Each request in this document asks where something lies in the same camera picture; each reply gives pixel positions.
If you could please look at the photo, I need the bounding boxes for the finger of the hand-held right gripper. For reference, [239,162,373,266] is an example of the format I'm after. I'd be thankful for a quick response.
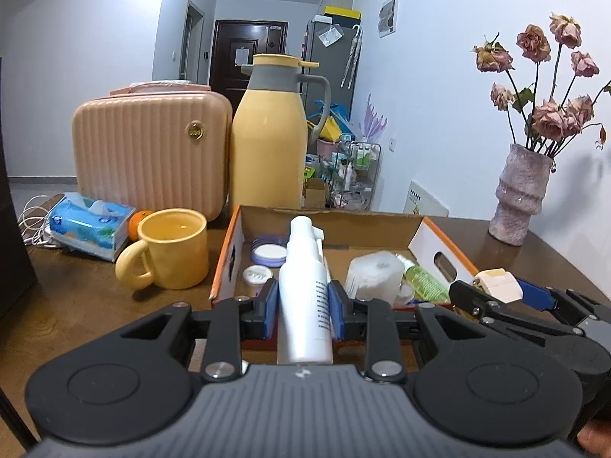
[449,281,580,344]
[518,277,611,327]

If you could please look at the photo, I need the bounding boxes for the dark brown entrance door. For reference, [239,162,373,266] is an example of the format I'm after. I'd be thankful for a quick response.
[209,19,289,106]

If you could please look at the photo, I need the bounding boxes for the yellow thermos jug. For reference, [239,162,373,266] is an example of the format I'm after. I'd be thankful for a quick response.
[229,54,331,211]

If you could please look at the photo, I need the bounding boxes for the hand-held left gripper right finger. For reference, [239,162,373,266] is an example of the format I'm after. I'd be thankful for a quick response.
[327,279,483,385]

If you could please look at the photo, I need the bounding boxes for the translucent white plastic box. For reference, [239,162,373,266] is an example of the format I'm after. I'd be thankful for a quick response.
[344,250,406,306]

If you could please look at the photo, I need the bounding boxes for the blue tissue pack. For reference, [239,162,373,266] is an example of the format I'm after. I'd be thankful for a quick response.
[49,192,137,262]

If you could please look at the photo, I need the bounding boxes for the white wall fuse box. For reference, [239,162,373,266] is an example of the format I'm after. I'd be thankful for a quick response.
[377,0,400,39]

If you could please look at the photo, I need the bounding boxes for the red cardboard box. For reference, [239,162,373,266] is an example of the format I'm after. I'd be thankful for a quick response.
[210,204,480,351]

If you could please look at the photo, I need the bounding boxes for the blue yellow plastic bags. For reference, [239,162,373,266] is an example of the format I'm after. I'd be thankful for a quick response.
[308,100,356,141]

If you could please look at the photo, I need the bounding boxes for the hanging folded umbrella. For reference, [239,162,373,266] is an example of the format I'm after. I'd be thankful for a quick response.
[340,24,364,89]

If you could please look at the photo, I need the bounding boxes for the dried pink roses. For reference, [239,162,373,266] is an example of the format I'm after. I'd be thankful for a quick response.
[472,12,611,158]

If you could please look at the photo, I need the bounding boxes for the pink textured vase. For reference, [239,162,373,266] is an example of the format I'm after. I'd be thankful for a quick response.
[488,143,557,247]

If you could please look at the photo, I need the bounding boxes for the yellow black box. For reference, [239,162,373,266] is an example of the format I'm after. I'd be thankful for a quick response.
[321,6,360,22]

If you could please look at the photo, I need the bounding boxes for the metal storage cart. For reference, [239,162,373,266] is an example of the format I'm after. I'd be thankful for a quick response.
[329,139,383,211]

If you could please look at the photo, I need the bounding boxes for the clear plastic packet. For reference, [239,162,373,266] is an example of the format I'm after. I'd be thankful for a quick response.
[317,24,343,47]

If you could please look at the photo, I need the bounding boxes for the purple lid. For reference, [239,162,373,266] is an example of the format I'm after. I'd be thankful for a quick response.
[251,236,289,266]

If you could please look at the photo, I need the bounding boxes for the grey refrigerator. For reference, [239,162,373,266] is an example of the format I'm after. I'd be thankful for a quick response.
[303,18,364,120]

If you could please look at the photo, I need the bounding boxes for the purple wall sticker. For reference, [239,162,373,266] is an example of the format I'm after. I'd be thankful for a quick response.
[364,93,388,141]

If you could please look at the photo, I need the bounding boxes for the grey interior door frame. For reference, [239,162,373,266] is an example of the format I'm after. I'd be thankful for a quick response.
[180,0,205,82]

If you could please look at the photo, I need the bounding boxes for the person's right hand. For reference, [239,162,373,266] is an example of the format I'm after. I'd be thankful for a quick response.
[577,426,611,455]

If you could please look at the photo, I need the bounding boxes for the small white round tin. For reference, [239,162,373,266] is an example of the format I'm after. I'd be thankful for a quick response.
[242,266,274,287]

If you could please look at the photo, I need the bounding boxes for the orange fruit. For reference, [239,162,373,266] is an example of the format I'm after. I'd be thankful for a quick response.
[128,210,154,239]

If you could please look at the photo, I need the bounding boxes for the white cables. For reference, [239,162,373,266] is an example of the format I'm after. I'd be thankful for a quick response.
[18,194,65,249]

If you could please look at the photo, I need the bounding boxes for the yellow mug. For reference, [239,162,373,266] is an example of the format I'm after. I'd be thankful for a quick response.
[115,207,209,291]

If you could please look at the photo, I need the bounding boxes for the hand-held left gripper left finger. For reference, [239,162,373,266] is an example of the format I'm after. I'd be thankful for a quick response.
[112,277,280,382]

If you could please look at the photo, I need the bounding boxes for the cream cube bottle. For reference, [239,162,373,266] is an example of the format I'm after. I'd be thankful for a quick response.
[472,268,525,303]

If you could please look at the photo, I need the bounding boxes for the pink ribbed hard case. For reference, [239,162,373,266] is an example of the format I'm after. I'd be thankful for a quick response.
[71,81,234,223]

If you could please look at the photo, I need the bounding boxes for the green spray bottle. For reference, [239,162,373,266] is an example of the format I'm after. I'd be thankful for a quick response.
[396,254,452,303]

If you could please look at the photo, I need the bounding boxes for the white spray bottle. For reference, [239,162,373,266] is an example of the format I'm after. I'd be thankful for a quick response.
[277,216,334,364]

